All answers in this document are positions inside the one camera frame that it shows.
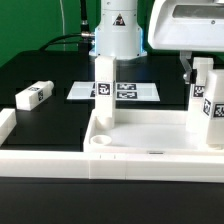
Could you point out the white desk top tray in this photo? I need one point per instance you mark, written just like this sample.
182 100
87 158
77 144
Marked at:
146 132

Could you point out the printed marker sheet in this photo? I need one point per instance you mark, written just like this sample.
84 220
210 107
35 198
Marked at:
145 92

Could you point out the white U-shaped fence frame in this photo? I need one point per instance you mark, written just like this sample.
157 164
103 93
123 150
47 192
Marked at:
95 165

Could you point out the black connector post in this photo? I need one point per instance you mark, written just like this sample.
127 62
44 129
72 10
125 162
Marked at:
84 25

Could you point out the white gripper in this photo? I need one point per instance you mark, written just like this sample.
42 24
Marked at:
187 25

